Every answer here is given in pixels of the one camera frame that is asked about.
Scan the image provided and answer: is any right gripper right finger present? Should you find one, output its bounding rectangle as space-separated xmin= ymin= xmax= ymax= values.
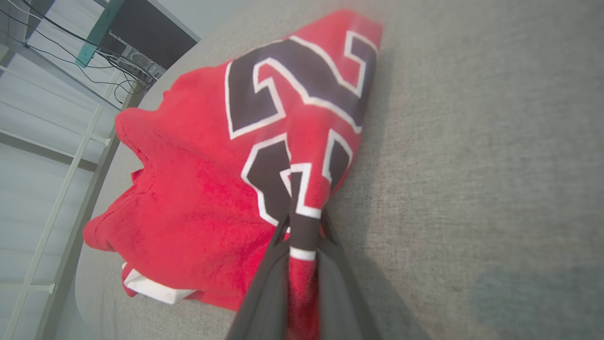
xmin=316 ymin=212 xmax=383 ymax=340

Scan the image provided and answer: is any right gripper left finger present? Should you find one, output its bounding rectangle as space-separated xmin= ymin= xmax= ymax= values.
xmin=226 ymin=215 xmax=291 ymax=340

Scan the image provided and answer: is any red and white jersey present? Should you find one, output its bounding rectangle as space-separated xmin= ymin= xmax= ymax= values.
xmin=83 ymin=8 xmax=384 ymax=340

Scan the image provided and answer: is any grey computer box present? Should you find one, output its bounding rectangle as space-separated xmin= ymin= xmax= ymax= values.
xmin=97 ymin=31 xmax=167 ymax=90

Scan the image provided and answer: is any black flat panel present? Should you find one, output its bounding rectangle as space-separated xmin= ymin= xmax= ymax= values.
xmin=109 ymin=0 xmax=201 ymax=71

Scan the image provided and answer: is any teal bar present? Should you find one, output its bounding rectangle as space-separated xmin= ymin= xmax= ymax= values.
xmin=75 ymin=0 xmax=126 ymax=68

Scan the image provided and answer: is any white metal frame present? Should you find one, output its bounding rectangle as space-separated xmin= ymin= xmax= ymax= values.
xmin=0 ymin=61 xmax=124 ymax=340

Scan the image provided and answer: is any thin black cable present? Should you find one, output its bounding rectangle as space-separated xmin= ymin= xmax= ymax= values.
xmin=0 ymin=0 xmax=152 ymax=103

